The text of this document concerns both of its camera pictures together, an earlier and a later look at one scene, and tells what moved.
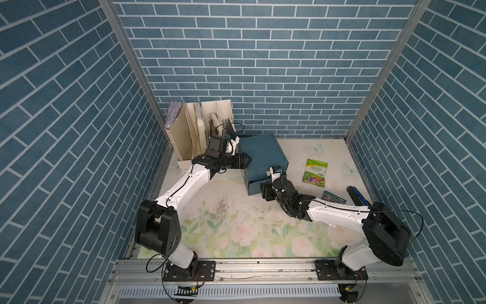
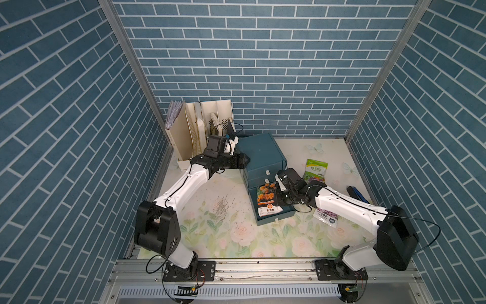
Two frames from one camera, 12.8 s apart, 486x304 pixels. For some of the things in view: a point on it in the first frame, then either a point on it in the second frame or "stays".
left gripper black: x=242 y=164 stays
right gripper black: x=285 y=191 -> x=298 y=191
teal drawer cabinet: x=265 y=152 stays
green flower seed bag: x=315 y=173 stays
